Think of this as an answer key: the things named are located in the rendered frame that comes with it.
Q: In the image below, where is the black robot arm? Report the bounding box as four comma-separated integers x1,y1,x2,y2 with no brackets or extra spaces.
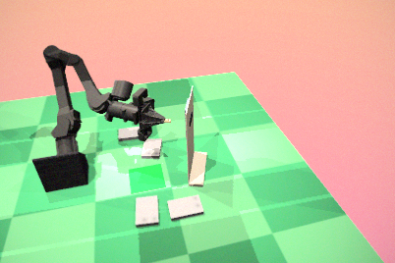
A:
43,45,134,155

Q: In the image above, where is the bright green square patch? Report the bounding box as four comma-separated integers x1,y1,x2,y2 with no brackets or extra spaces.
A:
129,164,166,194

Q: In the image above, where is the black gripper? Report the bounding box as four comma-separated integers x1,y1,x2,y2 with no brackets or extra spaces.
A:
120,87,165,141

